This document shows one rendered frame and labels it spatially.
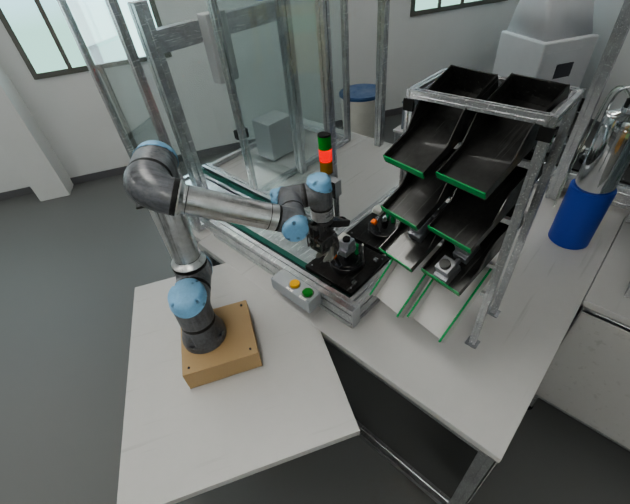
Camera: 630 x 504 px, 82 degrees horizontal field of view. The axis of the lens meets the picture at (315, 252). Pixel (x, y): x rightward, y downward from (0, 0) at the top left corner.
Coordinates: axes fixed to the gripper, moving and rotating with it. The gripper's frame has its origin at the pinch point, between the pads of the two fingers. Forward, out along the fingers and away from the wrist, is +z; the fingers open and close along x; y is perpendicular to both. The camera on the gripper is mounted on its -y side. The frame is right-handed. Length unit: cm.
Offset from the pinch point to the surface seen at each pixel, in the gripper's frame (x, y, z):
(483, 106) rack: 39, -13, -59
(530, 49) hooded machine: -55, -364, 19
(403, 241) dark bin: 25.0, -8.1, -15.5
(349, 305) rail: 14.3, 6.7, 10.3
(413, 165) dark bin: 28, -3, -46
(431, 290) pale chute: 36.8, -8.2, -0.5
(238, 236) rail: -50, 7, 10
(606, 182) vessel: 63, -84, -12
